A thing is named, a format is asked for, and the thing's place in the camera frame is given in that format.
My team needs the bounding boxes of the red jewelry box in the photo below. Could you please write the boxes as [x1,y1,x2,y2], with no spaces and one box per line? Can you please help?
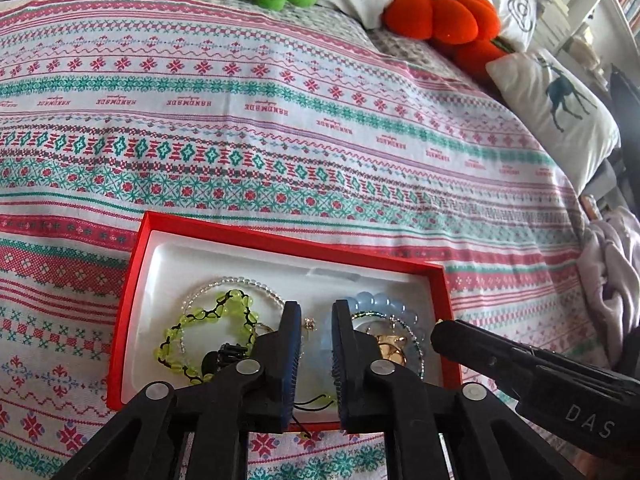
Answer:
[106,211,452,411]

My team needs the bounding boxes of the lavender cloth pile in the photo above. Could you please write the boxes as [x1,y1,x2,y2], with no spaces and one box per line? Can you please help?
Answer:
[577,207,639,365]

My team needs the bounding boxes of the white deer pillow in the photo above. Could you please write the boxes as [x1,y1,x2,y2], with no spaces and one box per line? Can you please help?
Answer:
[486,49,620,194]

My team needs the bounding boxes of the small gold earring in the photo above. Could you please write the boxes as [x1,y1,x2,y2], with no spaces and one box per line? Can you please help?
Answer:
[303,318,317,330]

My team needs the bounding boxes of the clear bead bracelet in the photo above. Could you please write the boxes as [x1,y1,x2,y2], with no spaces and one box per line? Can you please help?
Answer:
[178,275,288,356]

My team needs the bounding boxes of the blue bead bracelet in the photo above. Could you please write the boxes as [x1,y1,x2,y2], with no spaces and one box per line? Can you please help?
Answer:
[344,289,426,376]

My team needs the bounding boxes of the black hair claw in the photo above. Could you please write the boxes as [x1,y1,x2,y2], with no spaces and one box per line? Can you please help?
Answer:
[201,342,248,376]

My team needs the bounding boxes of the green bead bracelet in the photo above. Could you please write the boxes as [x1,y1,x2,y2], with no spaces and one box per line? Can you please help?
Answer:
[154,288,335,436]

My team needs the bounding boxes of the teal bead necklace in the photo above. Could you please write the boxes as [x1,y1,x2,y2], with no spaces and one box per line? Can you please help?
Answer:
[349,310,428,380]

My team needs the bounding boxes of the gold hair clip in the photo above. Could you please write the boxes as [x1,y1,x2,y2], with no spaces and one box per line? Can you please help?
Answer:
[374,334,408,366]

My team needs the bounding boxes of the orange pumpkin plush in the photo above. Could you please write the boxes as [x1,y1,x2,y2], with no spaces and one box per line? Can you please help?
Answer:
[382,0,506,87]

